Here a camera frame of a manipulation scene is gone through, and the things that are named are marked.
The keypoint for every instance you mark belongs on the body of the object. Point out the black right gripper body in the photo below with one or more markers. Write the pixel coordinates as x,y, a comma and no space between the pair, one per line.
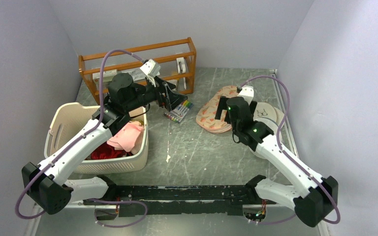
222,105

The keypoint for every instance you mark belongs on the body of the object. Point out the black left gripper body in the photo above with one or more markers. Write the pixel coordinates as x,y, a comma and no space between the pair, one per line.
153,94

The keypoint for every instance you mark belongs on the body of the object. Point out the white mesh laundry bag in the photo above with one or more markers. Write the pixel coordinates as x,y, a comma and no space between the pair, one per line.
270,127

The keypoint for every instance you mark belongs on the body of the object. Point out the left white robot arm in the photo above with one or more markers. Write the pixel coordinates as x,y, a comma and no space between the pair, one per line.
47,183

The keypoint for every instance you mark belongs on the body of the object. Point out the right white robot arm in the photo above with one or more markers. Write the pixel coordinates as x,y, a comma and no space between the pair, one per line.
311,196

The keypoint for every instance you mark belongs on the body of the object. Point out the peach patterned laundry bag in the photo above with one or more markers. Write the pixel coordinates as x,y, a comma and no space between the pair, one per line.
205,118

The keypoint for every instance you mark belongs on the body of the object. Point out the cream round laundry bag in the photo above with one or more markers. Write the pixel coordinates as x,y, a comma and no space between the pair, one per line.
268,114

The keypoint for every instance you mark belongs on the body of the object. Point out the cream plastic laundry basket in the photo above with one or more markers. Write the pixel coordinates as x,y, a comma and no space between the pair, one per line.
70,118

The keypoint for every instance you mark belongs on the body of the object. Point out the pack of coloured markers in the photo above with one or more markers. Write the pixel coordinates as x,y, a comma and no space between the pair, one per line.
179,113

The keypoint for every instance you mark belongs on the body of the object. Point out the white upright box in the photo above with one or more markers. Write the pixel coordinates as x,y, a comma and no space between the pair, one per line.
181,69

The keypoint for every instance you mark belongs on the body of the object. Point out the pink cloth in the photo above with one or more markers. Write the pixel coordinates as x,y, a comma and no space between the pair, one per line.
129,138

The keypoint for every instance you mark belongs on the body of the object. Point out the red cloth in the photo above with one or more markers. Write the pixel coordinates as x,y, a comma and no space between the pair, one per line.
105,151

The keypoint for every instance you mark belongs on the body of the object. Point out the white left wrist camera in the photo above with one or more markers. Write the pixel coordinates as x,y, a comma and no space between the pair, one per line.
151,68

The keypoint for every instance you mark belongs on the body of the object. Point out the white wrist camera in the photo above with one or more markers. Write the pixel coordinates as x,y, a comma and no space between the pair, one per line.
246,92
151,68

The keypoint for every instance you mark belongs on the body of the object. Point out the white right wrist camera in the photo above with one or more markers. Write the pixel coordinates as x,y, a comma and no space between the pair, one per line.
246,92

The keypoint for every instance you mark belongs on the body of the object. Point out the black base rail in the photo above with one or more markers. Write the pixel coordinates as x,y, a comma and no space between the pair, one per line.
163,200

